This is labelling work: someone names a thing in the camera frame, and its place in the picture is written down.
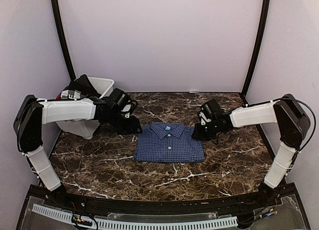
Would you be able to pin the blue checked long sleeve shirt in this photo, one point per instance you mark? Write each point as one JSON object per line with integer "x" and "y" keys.
{"x": 168, "y": 143}

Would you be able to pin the white slotted cable duct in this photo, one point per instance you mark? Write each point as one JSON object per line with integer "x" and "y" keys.
{"x": 115, "y": 221}

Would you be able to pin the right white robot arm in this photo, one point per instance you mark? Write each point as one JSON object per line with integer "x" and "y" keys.
{"x": 291, "y": 120}

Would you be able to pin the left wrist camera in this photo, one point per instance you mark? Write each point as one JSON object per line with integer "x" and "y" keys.
{"x": 120, "y": 98}

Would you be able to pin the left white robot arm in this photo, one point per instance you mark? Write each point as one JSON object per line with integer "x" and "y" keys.
{"x": 36, "y": 113}

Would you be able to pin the black white patterned shirt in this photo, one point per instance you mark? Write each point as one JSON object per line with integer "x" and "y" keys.
{"x": 78, "y": 89}

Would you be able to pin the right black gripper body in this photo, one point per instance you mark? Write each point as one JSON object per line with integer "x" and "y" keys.
{"x": 208, "y": 133}

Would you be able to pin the left black frame post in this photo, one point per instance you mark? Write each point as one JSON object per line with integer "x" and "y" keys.
{"x": 62, "y": 39}

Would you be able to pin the black frame post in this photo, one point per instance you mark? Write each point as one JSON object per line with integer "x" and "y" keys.
{"x": 256, "y": 49}
{"x": 62, "y": 39}

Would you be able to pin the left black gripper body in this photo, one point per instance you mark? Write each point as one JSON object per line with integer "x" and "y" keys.
{"x": 120, "y": 125}

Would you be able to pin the white plastic bin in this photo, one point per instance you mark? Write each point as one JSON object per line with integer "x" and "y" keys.
{"x": 86, "y": 128}

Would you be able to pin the right black frame post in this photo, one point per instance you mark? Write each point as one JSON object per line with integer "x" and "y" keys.
{"x": 256, "y": 49}

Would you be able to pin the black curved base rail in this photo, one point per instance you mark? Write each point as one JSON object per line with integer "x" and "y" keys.
{"x": 284, "y": 211}

